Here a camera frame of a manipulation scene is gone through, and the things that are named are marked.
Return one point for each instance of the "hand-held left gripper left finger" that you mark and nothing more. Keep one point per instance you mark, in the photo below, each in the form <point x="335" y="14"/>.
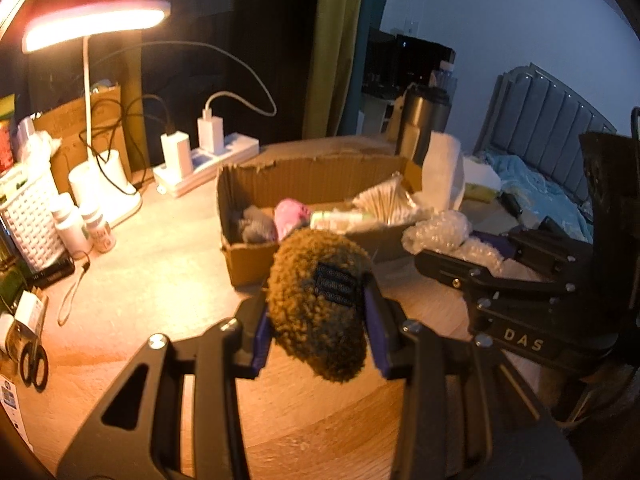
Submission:
<point x="260" y="340"/>

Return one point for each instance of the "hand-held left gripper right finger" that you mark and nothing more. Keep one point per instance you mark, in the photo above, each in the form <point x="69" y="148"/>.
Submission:
<point x="375" y="330"/>

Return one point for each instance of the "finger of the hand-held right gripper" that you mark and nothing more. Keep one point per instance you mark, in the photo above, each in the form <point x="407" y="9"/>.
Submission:
<point x="440" y="262"/>
<point x="495" y="244"/>

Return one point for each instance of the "brown fuzzy pouch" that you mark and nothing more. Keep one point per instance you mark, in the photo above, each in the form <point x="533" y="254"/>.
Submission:
<point x="310" y="340"/>

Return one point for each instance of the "brown cardboard box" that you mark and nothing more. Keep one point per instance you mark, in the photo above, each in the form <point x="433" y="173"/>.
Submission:
<point x="250" y="260"/>

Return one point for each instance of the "cotton swab pack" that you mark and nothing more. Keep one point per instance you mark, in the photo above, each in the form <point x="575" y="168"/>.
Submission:
<point x="385" y="200"/>

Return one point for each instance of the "dark grey striped sock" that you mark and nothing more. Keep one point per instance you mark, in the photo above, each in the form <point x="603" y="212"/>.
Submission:
<point x="255" y="234"/>

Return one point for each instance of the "pink fluffy ball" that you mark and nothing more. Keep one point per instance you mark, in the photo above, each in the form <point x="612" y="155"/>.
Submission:
<point x="290" y="217"/>

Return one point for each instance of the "small black device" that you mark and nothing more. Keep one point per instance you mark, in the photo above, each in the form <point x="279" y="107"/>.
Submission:
<point x="511" y="202"/>

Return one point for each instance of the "yellow packet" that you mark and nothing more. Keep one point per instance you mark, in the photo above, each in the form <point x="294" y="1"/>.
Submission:
<point x="482" y="194"/>

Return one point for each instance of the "light blue blanket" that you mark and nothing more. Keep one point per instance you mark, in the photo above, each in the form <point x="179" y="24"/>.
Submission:
<point x="540" y="190"/>

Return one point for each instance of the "white paper sheet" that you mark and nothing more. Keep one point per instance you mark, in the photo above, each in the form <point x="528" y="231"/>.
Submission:
<point x="482" y="172"/>

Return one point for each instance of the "white towel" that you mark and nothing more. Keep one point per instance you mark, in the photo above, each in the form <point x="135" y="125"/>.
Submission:
<point x="442" y="170"/>

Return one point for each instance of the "grey padded headboard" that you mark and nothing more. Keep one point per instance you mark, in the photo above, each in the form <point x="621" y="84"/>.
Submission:
<point x="545" y="120"/>

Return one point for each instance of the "steel thermos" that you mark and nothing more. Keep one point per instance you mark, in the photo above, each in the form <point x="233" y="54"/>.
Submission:
<point x="420" y="120"/>

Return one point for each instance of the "clear plastic bottle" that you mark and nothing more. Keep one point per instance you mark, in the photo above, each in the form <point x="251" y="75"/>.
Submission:
<point x="445" y="75"/>

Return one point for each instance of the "white power strip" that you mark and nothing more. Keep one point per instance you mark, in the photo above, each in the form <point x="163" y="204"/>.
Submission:
<point x="175" y="182"/>

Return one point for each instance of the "red label pill bottle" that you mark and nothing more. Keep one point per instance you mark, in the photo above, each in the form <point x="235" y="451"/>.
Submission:
<point x="100" y="232"/>

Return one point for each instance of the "black appliance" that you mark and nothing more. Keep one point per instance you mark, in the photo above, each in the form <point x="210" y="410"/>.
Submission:
<point x="425" y="60"/>

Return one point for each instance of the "white pill bottle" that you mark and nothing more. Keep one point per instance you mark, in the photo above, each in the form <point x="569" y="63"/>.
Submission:
<point x="72" y="235"/>

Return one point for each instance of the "white desk lamp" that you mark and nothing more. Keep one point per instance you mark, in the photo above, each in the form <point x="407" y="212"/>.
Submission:
<point x="107" y="185"/>

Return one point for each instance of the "black flat box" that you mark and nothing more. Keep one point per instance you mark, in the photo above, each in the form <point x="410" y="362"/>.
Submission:
<point x="50" y="272"/>

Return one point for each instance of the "black scissors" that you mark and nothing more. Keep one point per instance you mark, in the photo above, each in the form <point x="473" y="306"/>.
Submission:
<point x="37" y="375"/>

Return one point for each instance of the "small white box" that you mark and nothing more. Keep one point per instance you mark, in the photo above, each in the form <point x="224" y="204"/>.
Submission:
<point x="31" y="312"/>

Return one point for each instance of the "yellow-green curtain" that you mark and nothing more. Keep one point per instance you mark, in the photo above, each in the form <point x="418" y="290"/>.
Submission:
<point x="332" y="50"/>

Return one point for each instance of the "white woven basket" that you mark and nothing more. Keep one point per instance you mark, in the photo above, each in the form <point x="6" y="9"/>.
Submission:
<point x="30" y="220"/>

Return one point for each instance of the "brown paper bag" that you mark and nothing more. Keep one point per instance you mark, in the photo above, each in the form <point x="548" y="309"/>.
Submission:
<point x="65" y="125"/>

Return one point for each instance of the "white plastic bag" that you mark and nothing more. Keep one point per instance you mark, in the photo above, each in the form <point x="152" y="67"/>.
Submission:
<point x="40" y="142"/>

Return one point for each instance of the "stack of colourful packets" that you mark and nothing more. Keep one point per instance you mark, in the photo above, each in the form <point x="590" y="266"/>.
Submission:
<point x="6" y="135"/>

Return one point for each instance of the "white wall switch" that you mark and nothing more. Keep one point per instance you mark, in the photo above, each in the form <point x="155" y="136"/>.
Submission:
<point x="411" y="27"/>

